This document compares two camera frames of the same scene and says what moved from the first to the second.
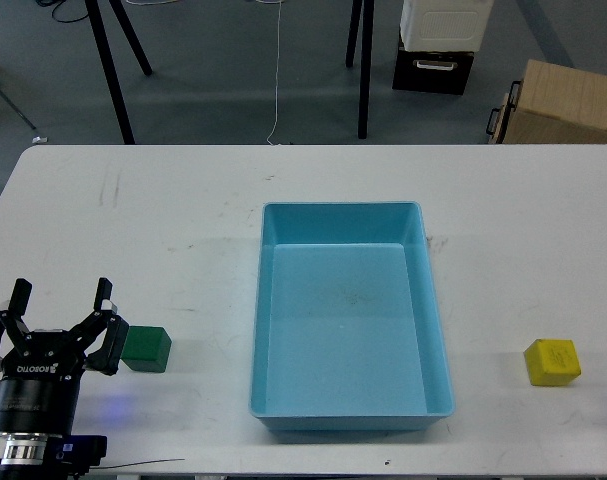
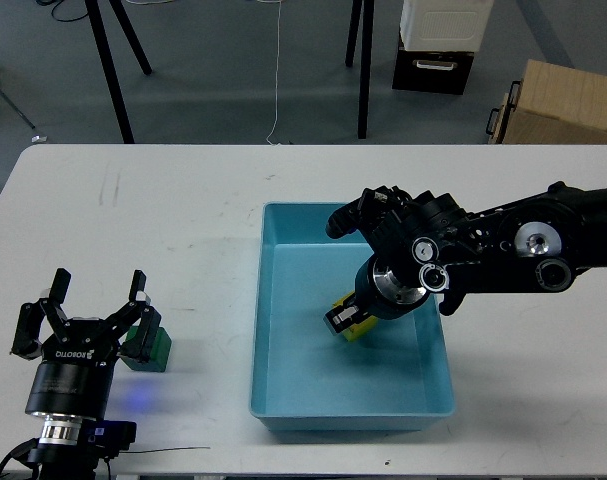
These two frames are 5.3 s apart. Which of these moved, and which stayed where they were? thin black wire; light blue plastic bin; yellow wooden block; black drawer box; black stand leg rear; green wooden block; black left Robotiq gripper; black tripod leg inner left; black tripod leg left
Moved: thin black wire; black left Robotiq gripper; yellow wooden block
Stayed: green wooden block; black drawer box; black tripod leg inner left; black stand leg rear; black tripod leg left; light blue plastic bin
